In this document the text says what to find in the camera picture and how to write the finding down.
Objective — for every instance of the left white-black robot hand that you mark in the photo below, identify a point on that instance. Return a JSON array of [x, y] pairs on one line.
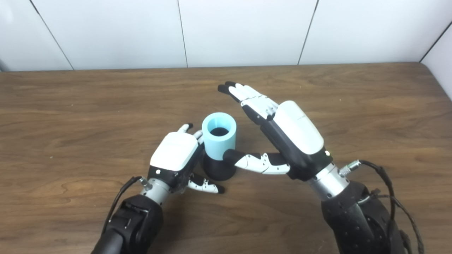
[[173, 151]]

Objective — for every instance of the right white-black robot hand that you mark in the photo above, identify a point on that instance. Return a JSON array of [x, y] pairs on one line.
[[296, 130]]

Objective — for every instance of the black flared nozzle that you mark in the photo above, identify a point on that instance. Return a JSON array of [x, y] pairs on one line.
[[219, 169]]

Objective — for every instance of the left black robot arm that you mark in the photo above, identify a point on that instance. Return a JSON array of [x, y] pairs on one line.
[[134, 222]]

